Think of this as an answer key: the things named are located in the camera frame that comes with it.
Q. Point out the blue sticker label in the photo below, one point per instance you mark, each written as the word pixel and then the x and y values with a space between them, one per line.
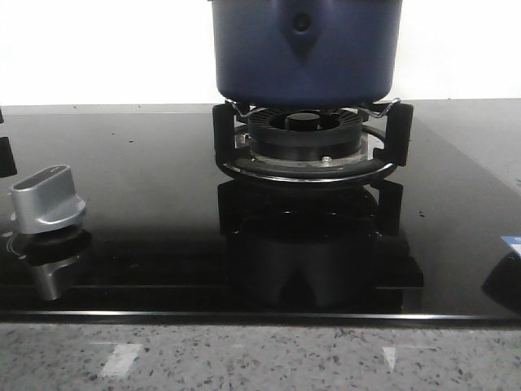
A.
pixel 514 242

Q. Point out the dark blue cooking pot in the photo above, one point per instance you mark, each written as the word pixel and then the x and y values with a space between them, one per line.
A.
pixel 305 54

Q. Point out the silver stove control knob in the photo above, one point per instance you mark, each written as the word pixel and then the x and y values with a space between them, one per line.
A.
pixel 47 201

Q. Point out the black glass gas stove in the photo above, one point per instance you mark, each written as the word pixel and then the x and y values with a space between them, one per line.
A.
pixel 168 238

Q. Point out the round gas burner head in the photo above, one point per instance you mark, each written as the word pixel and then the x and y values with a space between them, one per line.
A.
pixel 303 138

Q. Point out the black pot support grate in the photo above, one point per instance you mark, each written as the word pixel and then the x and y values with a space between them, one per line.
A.
pixel 395 130

